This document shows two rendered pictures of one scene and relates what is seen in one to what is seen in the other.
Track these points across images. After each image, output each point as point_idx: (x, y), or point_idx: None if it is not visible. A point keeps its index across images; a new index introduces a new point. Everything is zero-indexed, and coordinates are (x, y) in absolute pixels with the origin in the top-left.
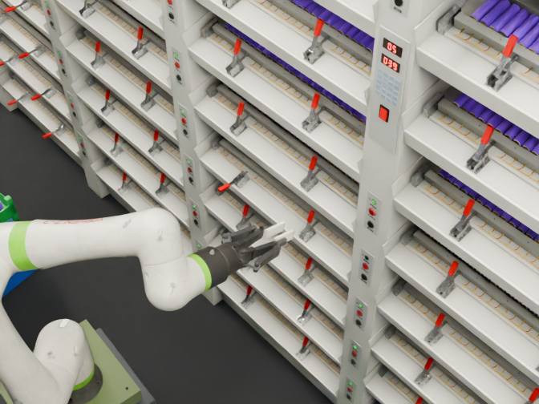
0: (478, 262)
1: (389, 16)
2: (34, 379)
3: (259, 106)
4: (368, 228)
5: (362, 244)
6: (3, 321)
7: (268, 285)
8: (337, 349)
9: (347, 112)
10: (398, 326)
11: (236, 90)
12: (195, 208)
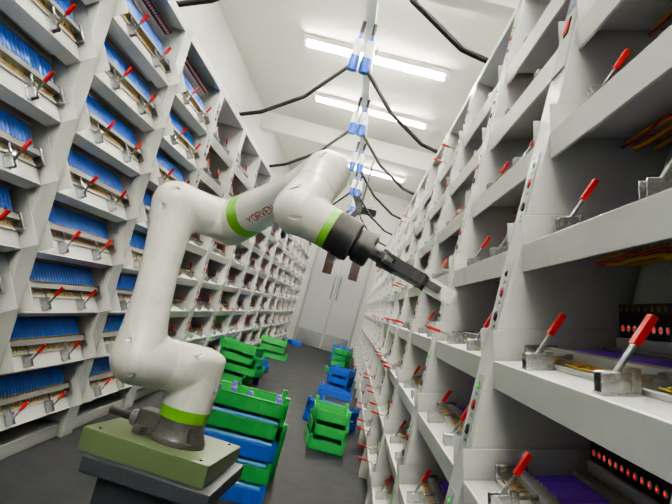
0: (603, 89)
1: None
2: (150, 303)
3: (493, 195)
4: (520, 218)
5: (509, 258)
6: (179, 224)
7: None
8: None
9: None
10: (503, 380)
11: (485, 205)
12: (410, 427)
